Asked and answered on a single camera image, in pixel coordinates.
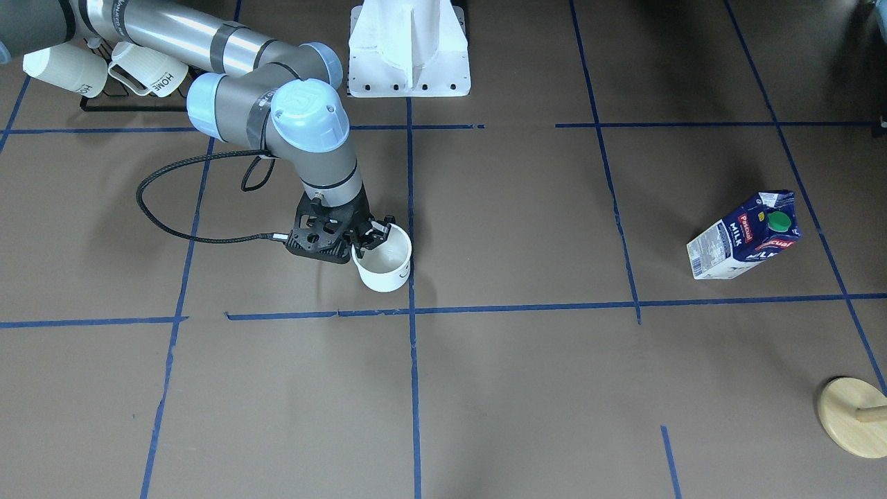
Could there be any white ribbed mug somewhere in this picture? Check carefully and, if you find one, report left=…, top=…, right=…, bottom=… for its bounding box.
left=22, top=42, right=108, bottom=98

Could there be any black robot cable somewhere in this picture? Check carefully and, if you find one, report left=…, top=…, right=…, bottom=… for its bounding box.
left=136, top=150, right=292, bottom=245

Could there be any white HOME mug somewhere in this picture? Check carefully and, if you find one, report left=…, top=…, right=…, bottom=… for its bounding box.
left=107, top=42, right=189, bottom=98

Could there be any blue milk carton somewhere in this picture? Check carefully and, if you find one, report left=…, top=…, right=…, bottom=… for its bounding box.
left=685, top=190, right=802, bottom=280

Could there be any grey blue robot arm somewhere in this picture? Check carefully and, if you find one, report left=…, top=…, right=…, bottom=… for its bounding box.
left=2, top=1, right=395, bottom=264

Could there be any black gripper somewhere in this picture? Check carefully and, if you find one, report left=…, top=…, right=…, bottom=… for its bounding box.
left=285, top=189, right=396, bottom=264

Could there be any black wire mug rack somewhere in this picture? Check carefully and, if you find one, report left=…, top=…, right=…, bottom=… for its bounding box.
left=80, top=40, right=196, bottom=112

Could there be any white smiley mug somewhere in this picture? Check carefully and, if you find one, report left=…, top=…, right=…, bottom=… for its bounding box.
left=351, top=224, right=412, bottom=292

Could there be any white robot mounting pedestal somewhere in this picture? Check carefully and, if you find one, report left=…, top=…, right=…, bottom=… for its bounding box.
left=346, top=1, right=472, bottom=98

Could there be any wooden mug tree stand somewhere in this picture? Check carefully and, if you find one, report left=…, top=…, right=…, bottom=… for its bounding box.
left=816, top=377, right=886, bottom=459

